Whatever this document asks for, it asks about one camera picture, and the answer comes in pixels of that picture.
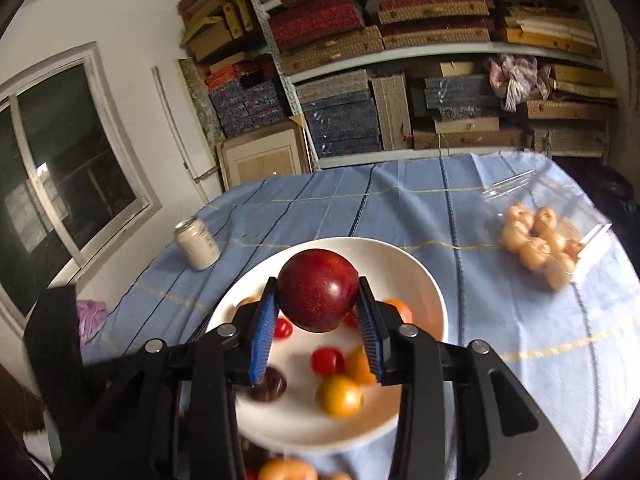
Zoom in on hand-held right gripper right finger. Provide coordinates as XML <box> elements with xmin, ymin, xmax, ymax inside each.
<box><xmin>356</xmin><ymin>276</ymin><xmax>583</xmax><ymax>480</ymax></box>

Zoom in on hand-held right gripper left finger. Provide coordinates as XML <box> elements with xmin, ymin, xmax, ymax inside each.
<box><xmin>52</xmin><ymin>276</ymin><xmax>281</xmax><ymax>480</ymax></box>

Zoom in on large dark red plum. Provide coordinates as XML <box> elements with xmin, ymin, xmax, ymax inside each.
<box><xmin>276</xmin><ymin>248</ymin><xmax>361</xmax><ymax>333</ymax></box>

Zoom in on white oval plate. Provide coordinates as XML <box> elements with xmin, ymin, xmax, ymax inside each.
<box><xmin>205</xmin><ymin>237</ymin><xmax>449</xmax><ymax>456</ymax></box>

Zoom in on pile of tan round fruits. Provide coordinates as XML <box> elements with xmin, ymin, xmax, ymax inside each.
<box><xmin>500</xmin><ymin>204</ymin><xmax>584</xmax><ymax>291</ymax></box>

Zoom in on purple plastic bag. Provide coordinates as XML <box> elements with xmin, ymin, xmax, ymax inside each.
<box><xmin>76</xmin><ymin>300</ymin><xmax>109</xmax><ymax>346</ymax></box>

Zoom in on dark purple passion fruit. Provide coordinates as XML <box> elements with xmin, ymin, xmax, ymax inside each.
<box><xmin>250</xmin><ymin>366</ymin><xmax>289</xmax><ymax>404</ymax></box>

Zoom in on smooth orange persimmon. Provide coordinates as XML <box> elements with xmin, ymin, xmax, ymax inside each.
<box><xmin>316</xmin><ymin>375</ymin><xmax>364</xmax><ymax>418</ymax></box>

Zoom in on white drink can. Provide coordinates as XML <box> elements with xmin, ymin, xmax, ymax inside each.
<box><xmin>174</xmin><ymin>217</ymin><xmax>221</xmax><ymax>272</ymax></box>

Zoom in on large striped pepino melon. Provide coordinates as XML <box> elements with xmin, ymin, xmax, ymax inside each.
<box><xmin>257</xmin><ymin>457</ymin><xmax>319</xmax><ymax>480</ymax></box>

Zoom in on white framed window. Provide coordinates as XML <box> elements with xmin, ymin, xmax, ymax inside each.
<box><xmin>0</xmin><ymin>42</ymin><xmax>164</xmax><ymax>332</ymax></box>

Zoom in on white metal shelf rack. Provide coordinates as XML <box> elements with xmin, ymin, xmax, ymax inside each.
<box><xmin>235</xmin><ymin>0</ymin><xmax>619</xmax><ymax>171</ymax></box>

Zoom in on white slat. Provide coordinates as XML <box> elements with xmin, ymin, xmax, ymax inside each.
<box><xmin>151</xmin><ymin>66</ymin><xmax>212</xmax><ymax>204</ymax></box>

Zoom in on stack of dark grey boxes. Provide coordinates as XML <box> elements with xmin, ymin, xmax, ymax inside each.
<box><xmin>295</xmin><ymin>70</ymin><xmax>384</xmax><ymax>159</ymax></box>
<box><xmin>424</xmin><ymin>74</ymin><xmax>502</xmax><ymax>122</ymax></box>

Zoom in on stack of blue patterned boxes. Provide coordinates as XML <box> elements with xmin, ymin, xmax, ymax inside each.
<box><xmin>206</xmin><ymin>72</ymin><xmax>292</xmax><ymax>139</ymax></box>

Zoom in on mottled green board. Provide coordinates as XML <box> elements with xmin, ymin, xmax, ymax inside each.
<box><xmin>177</xmin><ymin>57</ymin><xmax>227</xmax><ymax>147</ymax></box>

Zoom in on pink cloth bundle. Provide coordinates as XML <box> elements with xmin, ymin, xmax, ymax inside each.
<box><xmin>484</xmin><ymin>55</ymin><xmax>552</xmax><ymax>113</ymax></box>

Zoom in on shelf of stacked boxes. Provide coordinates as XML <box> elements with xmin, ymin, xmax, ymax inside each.
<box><xmin>179</xmin><ymin>0</ymin><xmax>621</xmax><ymax>157</ymax></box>

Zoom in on wooden picture frame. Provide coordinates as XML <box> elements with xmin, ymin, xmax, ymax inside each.
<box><xmin>216</xmin><ymin>120</ymin><xmax>314</xmax><ymax>192</ymax></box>

